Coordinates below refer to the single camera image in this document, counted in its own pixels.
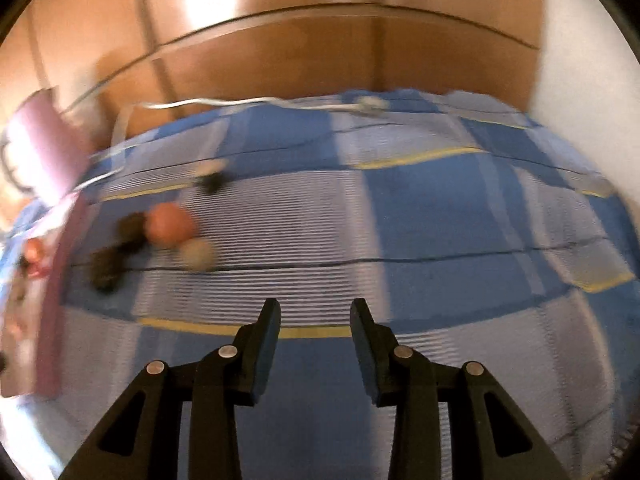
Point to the orange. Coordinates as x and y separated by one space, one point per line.
35 252
171 225

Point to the pink electric kettle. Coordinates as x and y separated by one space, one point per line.
45 145

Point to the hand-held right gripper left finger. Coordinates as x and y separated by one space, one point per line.
267 350

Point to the pink rectangular tray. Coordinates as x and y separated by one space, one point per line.
50 320

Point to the beige peeled fruit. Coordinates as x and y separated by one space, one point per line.
197 252

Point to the dark brown round fruit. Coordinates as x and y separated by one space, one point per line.
106 266
131 227

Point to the wooden wardrobe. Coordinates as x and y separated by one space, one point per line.
300 50

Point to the blue plaid tablecloth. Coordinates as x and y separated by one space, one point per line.
400 220

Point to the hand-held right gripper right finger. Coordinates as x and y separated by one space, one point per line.
364 355

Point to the dark brown and white fruit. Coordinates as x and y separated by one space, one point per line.
212 182

